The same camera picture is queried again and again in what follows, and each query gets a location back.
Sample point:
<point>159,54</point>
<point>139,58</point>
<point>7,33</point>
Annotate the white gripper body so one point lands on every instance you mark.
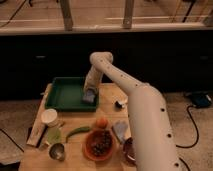
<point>93,80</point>

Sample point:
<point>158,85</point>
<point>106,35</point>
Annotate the blue grey sponge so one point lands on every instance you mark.
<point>89,96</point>

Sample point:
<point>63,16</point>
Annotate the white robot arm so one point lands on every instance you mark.
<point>153,142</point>

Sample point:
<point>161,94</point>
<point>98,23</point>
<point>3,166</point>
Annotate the green plastic tray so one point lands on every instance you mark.
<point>66,94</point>

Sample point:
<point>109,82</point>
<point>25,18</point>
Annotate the small black white object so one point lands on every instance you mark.
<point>121,103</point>

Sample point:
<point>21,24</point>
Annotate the orange fruit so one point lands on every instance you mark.
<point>101,122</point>

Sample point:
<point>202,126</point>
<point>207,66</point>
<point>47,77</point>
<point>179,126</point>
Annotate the green chili pepper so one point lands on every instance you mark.
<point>76,131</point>

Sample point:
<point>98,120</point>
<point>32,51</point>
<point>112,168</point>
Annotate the white paper cup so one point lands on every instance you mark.
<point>49,117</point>

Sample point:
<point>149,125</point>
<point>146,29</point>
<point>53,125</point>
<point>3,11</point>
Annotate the orange bowl with grapes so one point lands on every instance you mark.
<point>98,145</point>

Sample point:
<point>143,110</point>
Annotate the green translucent cup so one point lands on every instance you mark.
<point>53,136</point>

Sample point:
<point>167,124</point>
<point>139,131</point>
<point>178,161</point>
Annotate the wooden block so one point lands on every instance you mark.
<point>38,126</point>

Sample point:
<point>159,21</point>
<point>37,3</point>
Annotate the purple bowl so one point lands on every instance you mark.
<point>128,151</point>

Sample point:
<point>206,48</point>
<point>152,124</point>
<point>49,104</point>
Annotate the small metal cup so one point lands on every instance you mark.
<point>57,152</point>

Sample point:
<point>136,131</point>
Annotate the blue black box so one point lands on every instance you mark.
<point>201,100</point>

